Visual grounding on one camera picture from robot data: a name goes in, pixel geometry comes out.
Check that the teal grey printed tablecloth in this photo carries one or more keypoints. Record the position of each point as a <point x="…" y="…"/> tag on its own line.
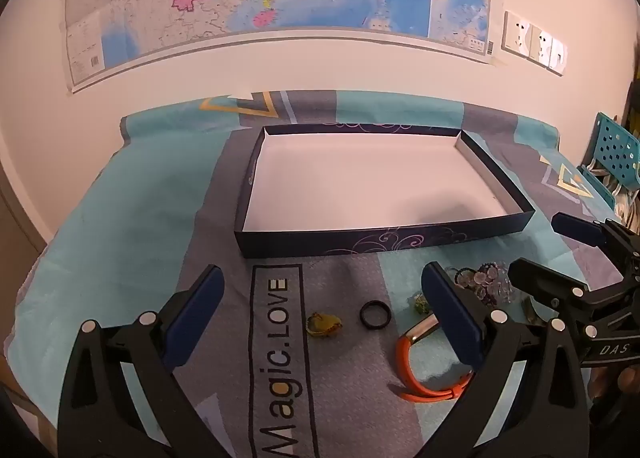
<point x="125" y="238"/>

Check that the teal perforated chair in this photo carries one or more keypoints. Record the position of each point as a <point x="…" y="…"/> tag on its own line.
<point x="617" y="147"/>

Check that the person's right hand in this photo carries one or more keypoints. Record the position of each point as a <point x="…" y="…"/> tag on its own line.
<point x="627" y="380"/>

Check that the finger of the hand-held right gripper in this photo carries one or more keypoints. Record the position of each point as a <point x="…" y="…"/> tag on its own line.
<point x="575" y="230"/>
<point x="540" y="278"/>

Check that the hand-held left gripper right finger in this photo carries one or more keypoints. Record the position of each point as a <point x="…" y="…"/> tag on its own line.
<point x="455" y="318"/>

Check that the orange wrist watch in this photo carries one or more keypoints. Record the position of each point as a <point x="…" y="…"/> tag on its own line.
<point x="404" y="363"/>

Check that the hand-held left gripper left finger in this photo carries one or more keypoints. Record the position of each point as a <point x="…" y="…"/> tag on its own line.
<point x="197" y="318"/>

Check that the white wall socket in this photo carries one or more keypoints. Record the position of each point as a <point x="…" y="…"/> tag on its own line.
<point x="516" y="33"/>
<point x="559" y="55"/>
<point x="541" y="45"/>

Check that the white patterned cloth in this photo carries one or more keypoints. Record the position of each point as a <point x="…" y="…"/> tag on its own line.
<point x="627" y="203"/>

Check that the dark blue shallow box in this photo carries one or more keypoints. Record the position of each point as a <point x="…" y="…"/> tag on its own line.
<point x="375" y="182"/>

